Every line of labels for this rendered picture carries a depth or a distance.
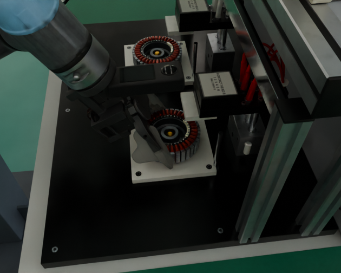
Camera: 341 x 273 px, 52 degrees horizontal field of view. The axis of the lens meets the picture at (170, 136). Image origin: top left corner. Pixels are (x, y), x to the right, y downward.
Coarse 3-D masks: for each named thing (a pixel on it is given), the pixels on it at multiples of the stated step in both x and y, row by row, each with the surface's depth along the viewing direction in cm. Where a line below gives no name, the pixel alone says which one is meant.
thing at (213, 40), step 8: (208, 40) 80; (216, 40) 80; (208, 48) 81; (216, 48) 78; (232, 48) 78; (208, 56) 82; (216, 56) 78; (224, 56) 78; (232, 56) 78; (216, 64) 79; (224, 64) 80; (232, 64) 80
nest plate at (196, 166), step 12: (204, 120) 70; (132, 132) 68; (180, 132) 68; (204, 132) 68; (132, 144) 66; (204, 144) 66; (192, 156) 64; (204, 156) 64; (132, 168) 62; (144, 168) 62; (156, 168) 62; (168, 168) 62; (180, 168) 62; (192, 168) 62; (204, 168) 62; (132, 180) 61; (144, 180) 61; (156, 180) 62
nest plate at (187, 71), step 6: (180, 42) 86; (126, 48) 85; (132, 48) 85; (186, 48) 85; (126, 54) 83; (132, 54) 83; (186, 54) 83; (126, 60) 82; (132, 60) 82; (186, 60) 82; (186, 66) 81; (186, 72) 79; (186, 78) 78; (192, 78) 78; (186, 84) 78; (192, 84) 78
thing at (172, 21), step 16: (176, 0) 73; (192, 0) 72; (176, 16) 74; (192, 16) 70; (208, 16) 70; (224, 16) 73; (176, 32) 73; (192, 32) 73; (224, 32) 74; (224, 48) 78
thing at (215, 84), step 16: (208, 80) 57; (224, 80) 57; (192, 96) 60; (208, 96) 54; (224, 96) 54; (240, 96) 54; (256, 96) 58; (192, 112) 58; (208, 112) 56; (224, 112) 56; (240, 112) 57; (256, 112) 57
